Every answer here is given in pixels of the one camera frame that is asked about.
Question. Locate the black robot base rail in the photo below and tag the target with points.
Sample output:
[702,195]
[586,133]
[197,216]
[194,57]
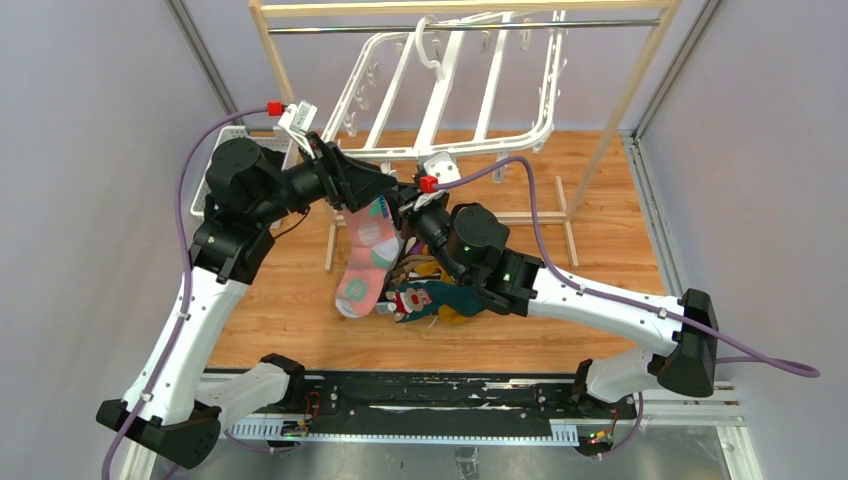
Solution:
[472,409]

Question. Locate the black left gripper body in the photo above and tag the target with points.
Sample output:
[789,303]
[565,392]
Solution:
[339,186]

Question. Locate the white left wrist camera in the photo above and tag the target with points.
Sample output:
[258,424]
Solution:
[295,123]

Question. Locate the pink patterned sock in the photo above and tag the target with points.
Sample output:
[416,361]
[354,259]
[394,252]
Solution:
[375,247]

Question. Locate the mustard yellow sock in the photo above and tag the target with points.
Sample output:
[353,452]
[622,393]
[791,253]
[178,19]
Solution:
[445,314]

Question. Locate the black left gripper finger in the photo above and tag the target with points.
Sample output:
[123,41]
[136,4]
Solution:
[373,177]
[385,200]

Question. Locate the white plastic clip hanger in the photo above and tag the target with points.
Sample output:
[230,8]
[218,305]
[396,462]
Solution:
[484,84]

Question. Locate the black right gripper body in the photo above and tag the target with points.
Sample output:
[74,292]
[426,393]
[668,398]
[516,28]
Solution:
[413,221]

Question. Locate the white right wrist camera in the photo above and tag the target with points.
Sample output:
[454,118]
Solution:
[438,169]

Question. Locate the wooden clothes rack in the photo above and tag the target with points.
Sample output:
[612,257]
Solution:
[623,112]

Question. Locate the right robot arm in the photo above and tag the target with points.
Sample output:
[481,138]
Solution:
[673,351]

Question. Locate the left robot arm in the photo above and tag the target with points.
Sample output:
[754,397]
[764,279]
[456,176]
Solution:
[166,410]

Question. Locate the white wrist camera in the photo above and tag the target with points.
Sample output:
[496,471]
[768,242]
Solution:
[295,123]
[438,169]

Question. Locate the green reindeer sock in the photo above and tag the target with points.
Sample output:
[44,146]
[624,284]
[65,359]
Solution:
[418,300]

